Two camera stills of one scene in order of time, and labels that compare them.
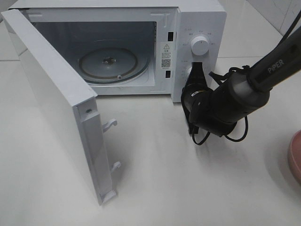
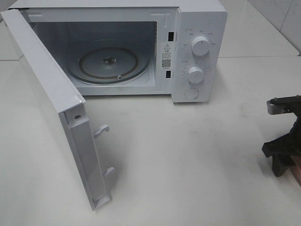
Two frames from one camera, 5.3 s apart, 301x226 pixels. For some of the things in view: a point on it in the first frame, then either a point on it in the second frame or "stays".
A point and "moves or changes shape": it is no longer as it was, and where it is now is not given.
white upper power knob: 199,45 stays
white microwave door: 73,102 moves or changes shape
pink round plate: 294,155 stays
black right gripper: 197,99 → 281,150
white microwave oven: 137,47 stays
